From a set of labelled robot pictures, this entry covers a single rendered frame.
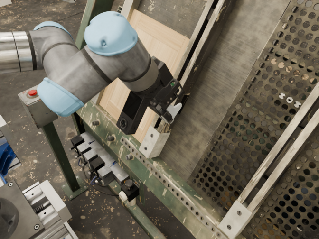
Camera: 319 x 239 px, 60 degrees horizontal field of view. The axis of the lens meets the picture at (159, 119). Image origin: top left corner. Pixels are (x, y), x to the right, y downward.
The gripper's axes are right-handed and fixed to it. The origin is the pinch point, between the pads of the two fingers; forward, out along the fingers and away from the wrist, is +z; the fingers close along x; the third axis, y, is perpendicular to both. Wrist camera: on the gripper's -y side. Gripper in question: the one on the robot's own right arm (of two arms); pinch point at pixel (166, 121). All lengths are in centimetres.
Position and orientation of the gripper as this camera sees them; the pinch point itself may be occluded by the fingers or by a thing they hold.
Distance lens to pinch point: 73.4
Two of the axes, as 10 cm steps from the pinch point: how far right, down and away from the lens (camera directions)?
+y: 6.6, -7.5, 0.7
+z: 3.4, 3.8, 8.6
